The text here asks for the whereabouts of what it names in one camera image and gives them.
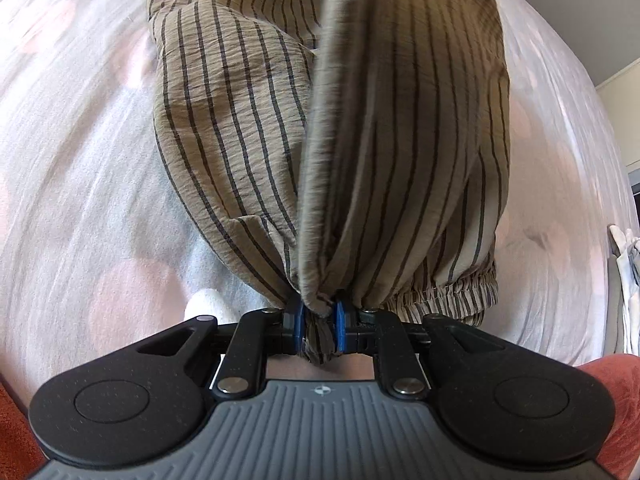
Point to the tan striped pants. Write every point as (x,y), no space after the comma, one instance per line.
(240,125)

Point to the white sock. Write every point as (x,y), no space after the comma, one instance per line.
(206,304)

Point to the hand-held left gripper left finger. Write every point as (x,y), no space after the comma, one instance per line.
(298,328)

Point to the white pink-dotted bed sheet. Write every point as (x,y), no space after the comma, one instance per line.
(75,170)

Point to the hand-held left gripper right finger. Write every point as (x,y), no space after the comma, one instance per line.
(341,328)

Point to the dark object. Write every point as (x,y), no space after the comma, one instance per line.
(635,182)

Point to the white cloth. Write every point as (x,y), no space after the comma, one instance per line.
(626,270)

